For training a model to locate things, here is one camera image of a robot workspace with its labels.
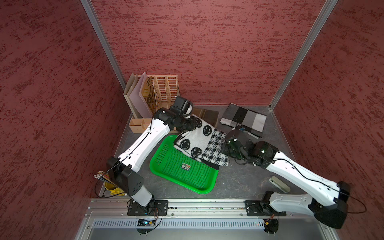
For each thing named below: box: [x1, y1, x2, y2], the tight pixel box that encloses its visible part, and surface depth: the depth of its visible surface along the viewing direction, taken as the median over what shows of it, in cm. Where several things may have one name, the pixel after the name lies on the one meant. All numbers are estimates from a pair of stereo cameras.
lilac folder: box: [129, 72, 153, 119], surface depth 91 cm
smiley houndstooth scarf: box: [173, 114, 229, 166], surface depth 75 cm
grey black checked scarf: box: [219, 103, 267, 138], surface depth 112 cm
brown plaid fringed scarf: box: [192, 107, 219, 128], surface depth 113 cm
